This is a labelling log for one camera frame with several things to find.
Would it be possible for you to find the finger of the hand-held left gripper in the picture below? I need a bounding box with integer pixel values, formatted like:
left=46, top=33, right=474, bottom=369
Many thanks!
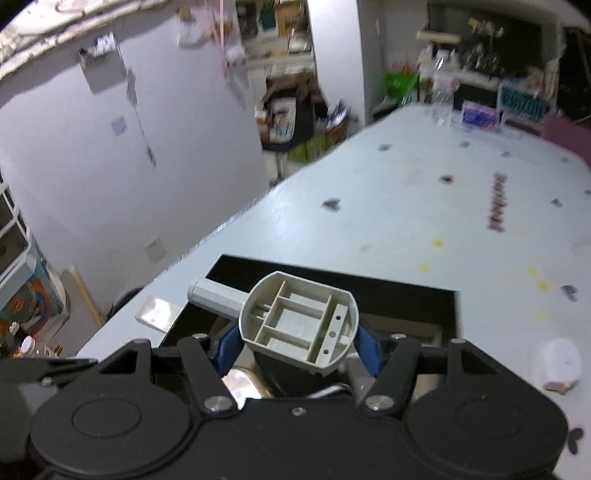
left=0, top=357, right=100, bottom=387

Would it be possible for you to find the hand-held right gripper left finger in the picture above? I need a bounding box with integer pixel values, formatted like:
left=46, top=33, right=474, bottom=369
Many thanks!
left=95, top=322, right=245, bottom=415

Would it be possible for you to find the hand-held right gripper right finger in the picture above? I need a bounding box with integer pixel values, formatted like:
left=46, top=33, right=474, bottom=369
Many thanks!
left=352, top=322, right=523, bottom=415

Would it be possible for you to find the black storage box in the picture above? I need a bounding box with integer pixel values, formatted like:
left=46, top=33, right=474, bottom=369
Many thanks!
left=158, top=252, right=463, bottom=400

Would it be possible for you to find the grey plastic handled part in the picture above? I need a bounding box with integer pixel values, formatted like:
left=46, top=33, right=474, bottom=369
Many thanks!
left=187, top=271, right=360, bottom=378

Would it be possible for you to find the white oval item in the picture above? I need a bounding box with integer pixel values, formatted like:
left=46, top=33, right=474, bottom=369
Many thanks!
left=542, top=338, right=582, bottom=396

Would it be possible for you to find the purple tissue pack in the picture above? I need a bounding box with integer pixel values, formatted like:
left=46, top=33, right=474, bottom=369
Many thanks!
left=461, top=100, right=502, bottom=131

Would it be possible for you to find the green bag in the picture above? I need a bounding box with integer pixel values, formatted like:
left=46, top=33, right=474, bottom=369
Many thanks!
left=383, top=71, right=419, bottom=101

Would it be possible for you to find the clear water bottle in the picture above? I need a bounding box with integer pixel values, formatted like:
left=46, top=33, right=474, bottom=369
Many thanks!
left=431, top=50, right=459, bottom=126

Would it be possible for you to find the pink chair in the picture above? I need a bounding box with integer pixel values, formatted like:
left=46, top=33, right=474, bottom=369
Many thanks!
left=539, top=113, right=591, bottom=168

